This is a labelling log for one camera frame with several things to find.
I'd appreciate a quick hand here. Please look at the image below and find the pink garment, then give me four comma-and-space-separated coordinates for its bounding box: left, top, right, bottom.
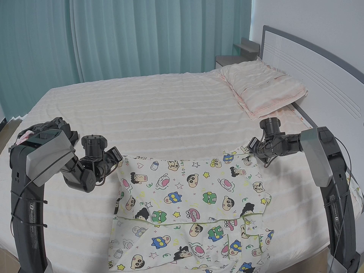
16, 131, 33, 146

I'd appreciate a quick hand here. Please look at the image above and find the pale pink striped pillow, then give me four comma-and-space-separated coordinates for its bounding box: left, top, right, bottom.
219, 61, 309, 121

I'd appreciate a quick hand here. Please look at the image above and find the bed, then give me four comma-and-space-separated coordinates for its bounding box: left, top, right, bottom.
0, 25, 364, 273

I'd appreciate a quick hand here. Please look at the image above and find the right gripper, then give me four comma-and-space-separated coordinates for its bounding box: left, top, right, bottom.
247, 137, 263, 156

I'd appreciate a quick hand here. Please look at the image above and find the grey garment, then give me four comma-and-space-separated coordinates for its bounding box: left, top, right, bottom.
18, 117, 67, 137

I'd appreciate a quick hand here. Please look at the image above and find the blue-green curtain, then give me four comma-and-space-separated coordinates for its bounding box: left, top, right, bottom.
0, 0, 75, 119
70, 0, 253, 85

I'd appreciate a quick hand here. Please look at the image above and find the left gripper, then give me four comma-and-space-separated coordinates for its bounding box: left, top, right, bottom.
106, 145, 125, 170

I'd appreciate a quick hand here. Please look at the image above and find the grey bedside table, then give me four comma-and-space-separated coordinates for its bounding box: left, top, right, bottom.
215, 38, 260, 69

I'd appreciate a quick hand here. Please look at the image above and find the white printed pyjama top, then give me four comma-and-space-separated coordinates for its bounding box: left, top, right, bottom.
107, 146, 275, 273

